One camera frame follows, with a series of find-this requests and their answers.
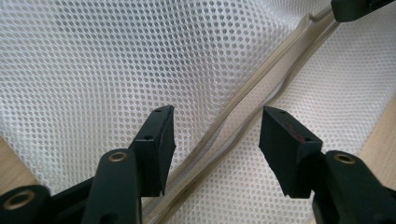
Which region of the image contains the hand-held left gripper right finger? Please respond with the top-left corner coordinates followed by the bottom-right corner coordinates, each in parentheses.
top-left (258, 105), bottom-right (324, 200)

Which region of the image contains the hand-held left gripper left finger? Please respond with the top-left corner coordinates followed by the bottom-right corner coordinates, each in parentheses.
top-left (128, 105), bottom-right (177, 198)

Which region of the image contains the white mesh laundry bag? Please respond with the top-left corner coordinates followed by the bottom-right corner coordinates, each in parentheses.
top-left (0, 0), bottom-right (396, 224)

